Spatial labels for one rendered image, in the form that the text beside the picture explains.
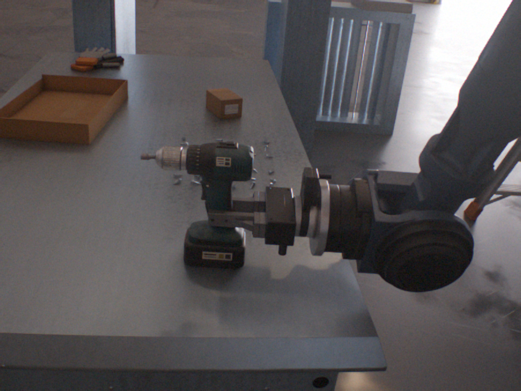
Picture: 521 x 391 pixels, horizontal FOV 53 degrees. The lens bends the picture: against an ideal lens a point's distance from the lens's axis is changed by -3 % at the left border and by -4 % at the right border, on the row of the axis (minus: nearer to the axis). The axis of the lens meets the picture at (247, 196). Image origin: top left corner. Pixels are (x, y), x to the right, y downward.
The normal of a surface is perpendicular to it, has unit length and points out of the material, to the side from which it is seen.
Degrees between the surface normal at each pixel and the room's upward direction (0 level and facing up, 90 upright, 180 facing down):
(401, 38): 90
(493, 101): 96
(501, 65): 90
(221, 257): 90
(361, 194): 17
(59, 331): 0
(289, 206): 0
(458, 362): 0
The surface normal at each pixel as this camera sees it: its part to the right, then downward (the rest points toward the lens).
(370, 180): 0.07, -0.70
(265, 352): 0.09, 0.11
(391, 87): 0.01, 0.48
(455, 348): 0.07, -0.88
